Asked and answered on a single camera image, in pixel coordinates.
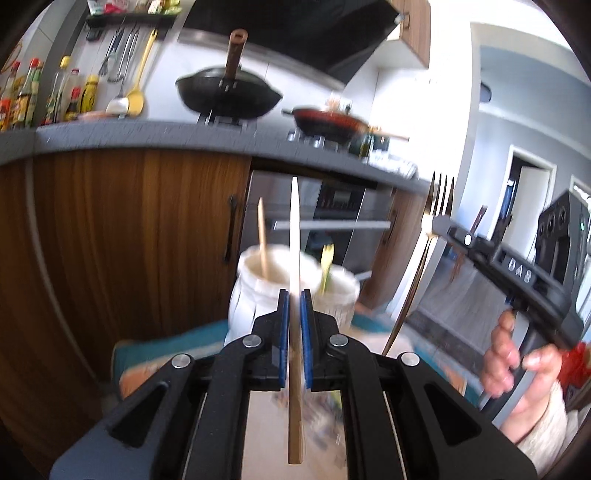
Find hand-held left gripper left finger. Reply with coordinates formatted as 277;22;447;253
48;288;291;480

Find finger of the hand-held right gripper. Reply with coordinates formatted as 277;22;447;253
431;216;503;269

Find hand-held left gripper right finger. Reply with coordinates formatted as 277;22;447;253
300;288;539;480

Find cream utensil holder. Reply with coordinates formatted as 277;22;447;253
228;244;320;352

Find patterned ceramic utensil holder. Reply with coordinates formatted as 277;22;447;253
314;264;361;331

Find gold fork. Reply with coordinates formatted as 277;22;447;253
382;172;456;356

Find wooden chopstick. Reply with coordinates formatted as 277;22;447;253
288;176;305;465
257;198;270;280

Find person's right forearm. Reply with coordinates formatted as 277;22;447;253
516;383;585;476

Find person's right hand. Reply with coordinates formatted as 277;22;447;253
480;309;568;438

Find narrow wooden lower cabinet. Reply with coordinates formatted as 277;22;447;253
368;187;431;311

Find yellow spoon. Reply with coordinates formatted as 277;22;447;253
320;244;334;294

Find white door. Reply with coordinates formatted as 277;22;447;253
507;163;553;251

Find stainless steel oven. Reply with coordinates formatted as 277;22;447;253
242;168;399;280

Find red enamel pan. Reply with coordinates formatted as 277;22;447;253
281;104;410;145

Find gas stove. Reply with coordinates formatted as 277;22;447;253
198;111;357;151

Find wooden upper cabinet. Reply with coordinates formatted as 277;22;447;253
387;0;433;71

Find black range hood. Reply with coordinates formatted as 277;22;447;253
182;0;403;86

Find yellow ladle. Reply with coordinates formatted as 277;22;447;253
125;30;158;116

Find yellow squeeze bottle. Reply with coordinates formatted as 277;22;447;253
80;75;100;114

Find metal tongs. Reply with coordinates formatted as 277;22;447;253
117;27;141;83

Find oil bottle with yellow cap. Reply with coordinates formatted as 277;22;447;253
45;55;73;126

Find dark sauce bottle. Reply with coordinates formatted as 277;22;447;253
8;61;22;130
20;57;43;128

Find black cabinet handle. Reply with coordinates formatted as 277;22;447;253
223;194;239;265

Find black wok with wooden handle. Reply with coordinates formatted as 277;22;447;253
175;28;284;119

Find black wall shelf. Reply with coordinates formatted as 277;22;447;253
85;13;182;31

